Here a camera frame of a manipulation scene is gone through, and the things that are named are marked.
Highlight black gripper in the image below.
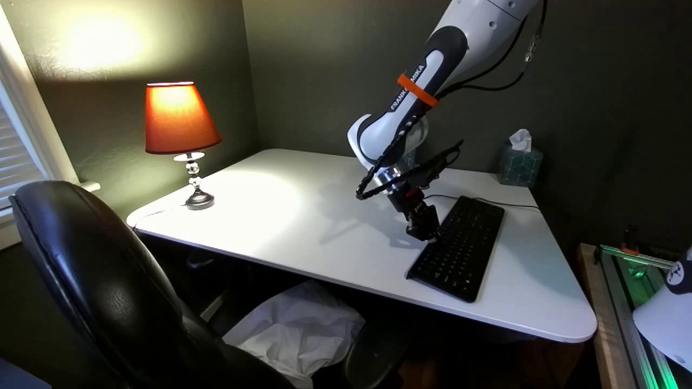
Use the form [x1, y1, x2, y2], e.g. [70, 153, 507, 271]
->
[399, 180, 443, 241]

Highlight black computer keyboard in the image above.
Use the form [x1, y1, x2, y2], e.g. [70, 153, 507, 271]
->
[405, 192, 508, 304]

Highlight orange band on arm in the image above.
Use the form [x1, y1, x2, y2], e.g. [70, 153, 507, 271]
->
[393, 71, 443, 110]

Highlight grey green tissue box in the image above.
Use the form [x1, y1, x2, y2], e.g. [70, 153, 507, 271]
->
[497, 145, 546, 187]

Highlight white tissue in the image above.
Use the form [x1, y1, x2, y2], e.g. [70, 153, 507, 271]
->
[507, 125, 534, 153]

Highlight white crumpled bag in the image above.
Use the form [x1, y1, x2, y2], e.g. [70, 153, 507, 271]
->
[221, 279, 367, 389]

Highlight black cap with logo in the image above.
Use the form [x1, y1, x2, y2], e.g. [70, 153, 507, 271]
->
[662, 247, 692, 296]

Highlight white rounded plastic casing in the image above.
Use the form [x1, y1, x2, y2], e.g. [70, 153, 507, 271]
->
[631, 286, 692, 373]

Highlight orange shade table lamp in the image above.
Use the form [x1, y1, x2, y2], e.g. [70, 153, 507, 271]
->
[143, 77, 226, 214]

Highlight black leather office chair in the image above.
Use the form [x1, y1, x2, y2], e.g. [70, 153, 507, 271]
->
[7, 178, 416, 389]

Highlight white window blinds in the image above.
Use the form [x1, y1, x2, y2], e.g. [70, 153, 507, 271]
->
[0, 75, 47, 212]

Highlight black robot cable hose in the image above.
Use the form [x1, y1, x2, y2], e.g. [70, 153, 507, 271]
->
[352, 0, 550, 204]

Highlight wooden board frame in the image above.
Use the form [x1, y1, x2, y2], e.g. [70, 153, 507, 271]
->
[576, 239, 652, 389]

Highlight metal rail with green light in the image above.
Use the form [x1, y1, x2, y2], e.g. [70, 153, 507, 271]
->
[598, 241, 684, 389]

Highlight white window frame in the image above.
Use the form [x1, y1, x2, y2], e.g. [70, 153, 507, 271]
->
[0, 4, 104, 252]

